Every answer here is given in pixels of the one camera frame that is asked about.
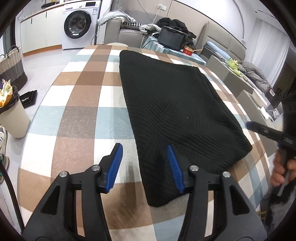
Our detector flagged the black knit sweater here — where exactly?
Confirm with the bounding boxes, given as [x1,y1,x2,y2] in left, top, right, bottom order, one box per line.
[119,50,252,207]

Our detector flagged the black clothes pile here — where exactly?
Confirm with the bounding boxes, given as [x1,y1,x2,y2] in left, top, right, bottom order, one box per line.
[156,18,197,50]

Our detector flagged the right hand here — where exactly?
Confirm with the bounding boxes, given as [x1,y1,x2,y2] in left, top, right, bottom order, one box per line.
[271,150,296,187]

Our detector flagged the grey cabinet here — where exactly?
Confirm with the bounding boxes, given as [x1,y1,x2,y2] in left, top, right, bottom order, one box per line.
[207,55,282,158]

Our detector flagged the checkered table cloth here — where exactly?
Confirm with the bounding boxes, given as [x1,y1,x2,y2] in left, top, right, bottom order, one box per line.
[17,44,273,241]

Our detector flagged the green plush toy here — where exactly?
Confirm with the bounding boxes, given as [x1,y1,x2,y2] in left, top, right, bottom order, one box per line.
[227,58,241,76]

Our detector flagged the black tray on floor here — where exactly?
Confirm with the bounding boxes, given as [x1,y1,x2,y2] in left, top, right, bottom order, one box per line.
[20,90,38,108]

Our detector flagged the beige trash bin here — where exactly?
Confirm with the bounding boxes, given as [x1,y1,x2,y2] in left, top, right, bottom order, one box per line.
[0,79,31,139]

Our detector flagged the sneaker on floor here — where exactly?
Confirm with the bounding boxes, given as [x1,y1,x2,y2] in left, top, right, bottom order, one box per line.
[0,126,10,170]

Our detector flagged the red bowl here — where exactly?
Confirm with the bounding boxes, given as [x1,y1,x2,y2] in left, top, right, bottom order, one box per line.
[183,46,195,56]

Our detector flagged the white round stool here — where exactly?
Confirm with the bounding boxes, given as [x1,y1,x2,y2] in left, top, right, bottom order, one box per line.
[107,42,128,47]

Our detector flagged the teal checkered side table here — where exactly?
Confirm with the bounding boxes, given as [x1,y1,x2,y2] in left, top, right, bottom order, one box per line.
[141,36,206,66]

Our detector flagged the black box on side table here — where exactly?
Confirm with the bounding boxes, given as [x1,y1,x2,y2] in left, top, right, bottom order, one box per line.
[158,26,186,51]

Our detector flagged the grey sofa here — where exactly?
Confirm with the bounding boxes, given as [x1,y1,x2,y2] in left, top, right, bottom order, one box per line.
[103,19,161,48]

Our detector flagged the woven laundry basket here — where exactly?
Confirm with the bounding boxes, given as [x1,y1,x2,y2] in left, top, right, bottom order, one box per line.
[0,45,28,91]

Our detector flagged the white washing machine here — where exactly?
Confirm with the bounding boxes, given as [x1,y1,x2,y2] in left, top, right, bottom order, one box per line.
[61,1,101,50]

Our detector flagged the white kitchen cabinets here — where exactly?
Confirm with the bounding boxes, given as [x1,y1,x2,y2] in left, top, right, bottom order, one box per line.
[20,7,63,55]

